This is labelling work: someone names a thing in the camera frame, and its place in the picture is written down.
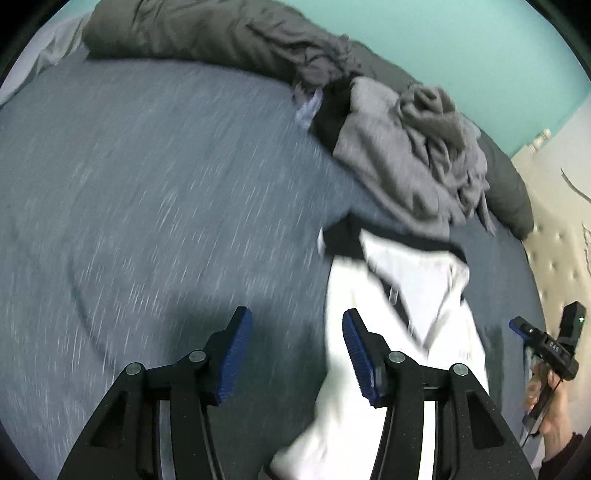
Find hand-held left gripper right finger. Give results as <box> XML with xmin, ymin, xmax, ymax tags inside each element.
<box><xmin>342</xmin><ymin>308</ymin><xmax>539</xmax><ymax>480</ymax></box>

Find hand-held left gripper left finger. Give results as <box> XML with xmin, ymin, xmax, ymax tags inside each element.
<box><xmin>58</xmin><ymin>306</ymin><xmax>254</xmax><ymax>480</ymax></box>

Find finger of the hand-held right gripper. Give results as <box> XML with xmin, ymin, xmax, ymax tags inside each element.
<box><xmin>509</xmin><ymin>316</ymin><xmax>536</xmax><ymax>342</ymax></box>

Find white polo shirt black trim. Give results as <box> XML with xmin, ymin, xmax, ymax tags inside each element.
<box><xmin>270</xmin><ymin>215</ymin><xmax>490</xmax><ymax>480</ymax></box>

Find person's right forearm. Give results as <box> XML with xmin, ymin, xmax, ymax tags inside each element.
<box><xmin>538</xmin><ymin>431</ymin><xmax>585</xmax><ymax>480</ymax></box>

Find person's right hand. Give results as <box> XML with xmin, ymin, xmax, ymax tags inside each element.
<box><xmin>524</xmin><ymin>364</ymin><xmax>572</xmax><ymax>438</ymax></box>

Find cream tufted headboard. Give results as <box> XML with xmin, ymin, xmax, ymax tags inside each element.
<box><xmin>510</xmin><ymin>129</ymin><xmax>591</xmax><ymax>439</ymax></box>

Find crumpled grey garment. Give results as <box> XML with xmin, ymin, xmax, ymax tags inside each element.
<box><xmin>332</xmin><ymin>76</ymin><xmax>498</xmax><ymax>238</ymax></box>

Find crumpled black garment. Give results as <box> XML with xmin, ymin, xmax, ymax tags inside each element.
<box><xmin>313</xmin><ymin>76</ymin><xmax>358</xmax><ymax>155</ymax></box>

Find light blue cloth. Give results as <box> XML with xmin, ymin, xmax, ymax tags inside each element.
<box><xmin>292</xmin><ymin>83</ymin><xmax>324</xmax><ymax>131</ymax></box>

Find dark grey duvet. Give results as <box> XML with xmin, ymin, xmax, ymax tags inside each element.
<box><xmin>83</xmin><ymin>0</ymin><xmax>535</xmax><ymax>241</ymax></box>

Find light grey bed sheet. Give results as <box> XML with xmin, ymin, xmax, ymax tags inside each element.
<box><xmin>0</xmin><ymin>18</ymin><xmax>88</xmax><ymax>107</ymax></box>

